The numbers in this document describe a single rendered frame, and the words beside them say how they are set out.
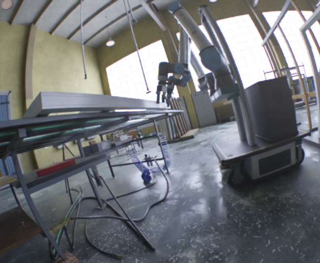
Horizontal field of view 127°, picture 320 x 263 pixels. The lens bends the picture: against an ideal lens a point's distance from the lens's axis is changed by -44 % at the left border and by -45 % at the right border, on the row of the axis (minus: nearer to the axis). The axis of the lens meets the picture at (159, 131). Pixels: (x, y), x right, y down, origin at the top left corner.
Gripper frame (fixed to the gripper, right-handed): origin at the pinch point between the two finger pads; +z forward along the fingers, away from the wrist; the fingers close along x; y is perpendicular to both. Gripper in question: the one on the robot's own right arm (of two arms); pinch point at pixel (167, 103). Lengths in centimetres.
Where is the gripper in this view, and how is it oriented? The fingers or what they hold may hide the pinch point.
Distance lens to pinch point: 160.4
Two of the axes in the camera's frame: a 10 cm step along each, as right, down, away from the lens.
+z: -1.6, 9.9, -0.3
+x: 1.0, 0.5, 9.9
